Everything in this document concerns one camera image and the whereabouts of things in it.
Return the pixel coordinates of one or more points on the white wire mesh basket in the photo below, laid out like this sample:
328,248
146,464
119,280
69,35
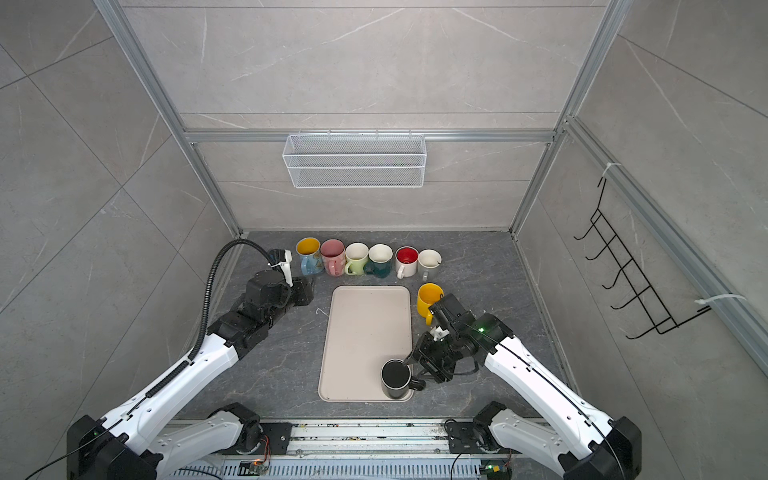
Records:
360,160

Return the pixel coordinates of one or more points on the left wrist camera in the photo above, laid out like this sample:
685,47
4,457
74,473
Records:
280,260

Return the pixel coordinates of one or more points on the grey mug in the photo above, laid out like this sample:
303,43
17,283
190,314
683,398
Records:
429,261

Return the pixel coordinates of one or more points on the black mug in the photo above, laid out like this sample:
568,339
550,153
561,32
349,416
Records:
397,379

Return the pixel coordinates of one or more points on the light green mug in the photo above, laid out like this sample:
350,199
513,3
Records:
356,259

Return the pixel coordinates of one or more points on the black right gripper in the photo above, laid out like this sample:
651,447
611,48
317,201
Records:
437,372

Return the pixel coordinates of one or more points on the white mug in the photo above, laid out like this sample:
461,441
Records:
406,262

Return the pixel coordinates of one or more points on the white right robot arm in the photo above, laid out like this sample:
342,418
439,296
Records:
575,439

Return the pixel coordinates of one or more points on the black wire hook rack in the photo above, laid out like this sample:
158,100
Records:
629,271

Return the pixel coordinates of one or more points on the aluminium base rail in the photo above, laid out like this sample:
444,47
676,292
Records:
357,449

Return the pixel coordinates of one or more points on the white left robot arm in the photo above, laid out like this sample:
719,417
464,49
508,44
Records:
129,442

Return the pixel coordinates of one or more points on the blue mug yellow inside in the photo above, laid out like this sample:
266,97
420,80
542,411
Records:
311,261

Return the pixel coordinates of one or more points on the beige plastic tray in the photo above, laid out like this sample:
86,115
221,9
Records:
367,326

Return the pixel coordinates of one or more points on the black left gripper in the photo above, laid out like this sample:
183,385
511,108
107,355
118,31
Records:
304,290

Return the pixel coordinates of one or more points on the dark green mug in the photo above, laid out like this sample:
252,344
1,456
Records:
380,261

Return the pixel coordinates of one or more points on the pink ghost print mug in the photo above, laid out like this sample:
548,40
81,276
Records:
333,257

